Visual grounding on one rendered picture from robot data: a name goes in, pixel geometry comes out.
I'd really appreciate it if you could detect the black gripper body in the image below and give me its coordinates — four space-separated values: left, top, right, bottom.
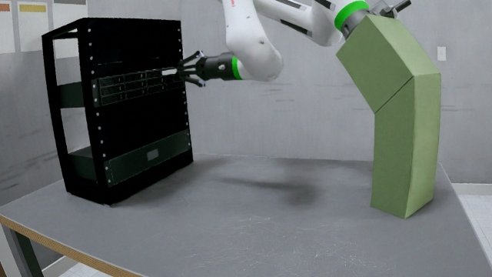
195 55 221 81

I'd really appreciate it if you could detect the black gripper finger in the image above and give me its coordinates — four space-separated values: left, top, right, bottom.
162 51 204 73
162 71 206 88

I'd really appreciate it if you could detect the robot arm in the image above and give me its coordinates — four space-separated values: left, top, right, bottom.
217 0 411 82

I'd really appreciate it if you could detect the black server rack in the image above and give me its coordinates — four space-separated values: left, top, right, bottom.
42 18 194 208

